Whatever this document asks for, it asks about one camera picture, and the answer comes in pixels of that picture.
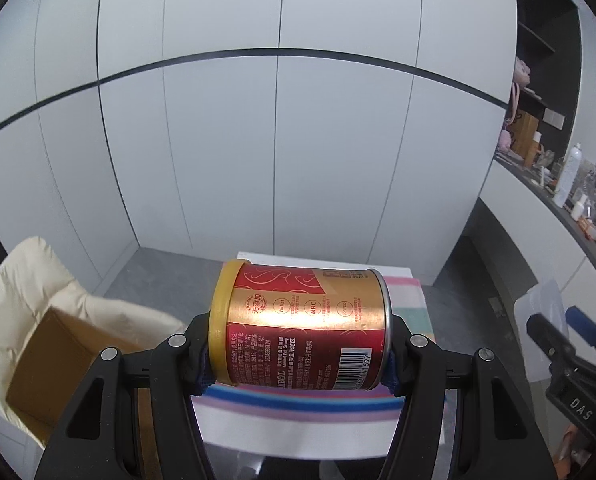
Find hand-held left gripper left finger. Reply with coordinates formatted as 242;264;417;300
35;312;219;480

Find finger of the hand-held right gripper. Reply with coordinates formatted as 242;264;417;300
565;305;596;353
526;314;565;363

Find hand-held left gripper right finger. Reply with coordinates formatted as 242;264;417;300
380;320;554;480

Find clear plastic container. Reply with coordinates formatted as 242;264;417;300
512;279;565;386

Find red and gold can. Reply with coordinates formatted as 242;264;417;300
209;258;393;392

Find brown cardboard box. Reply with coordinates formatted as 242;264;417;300
5;307;159;480

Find person's right hand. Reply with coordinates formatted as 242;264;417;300
555;422;596;480

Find white counter cabinet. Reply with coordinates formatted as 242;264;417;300
470;160;596;336

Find white table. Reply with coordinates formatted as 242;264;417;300
193;250;451;463

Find white spray bottle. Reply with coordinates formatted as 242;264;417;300
553;142;584;208

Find cardboard box on shelf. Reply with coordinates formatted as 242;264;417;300
510;110;541;158

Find white wardrobe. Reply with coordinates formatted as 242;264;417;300
0;0;517;286

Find pink bag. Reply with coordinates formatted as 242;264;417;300
507;55;532;124

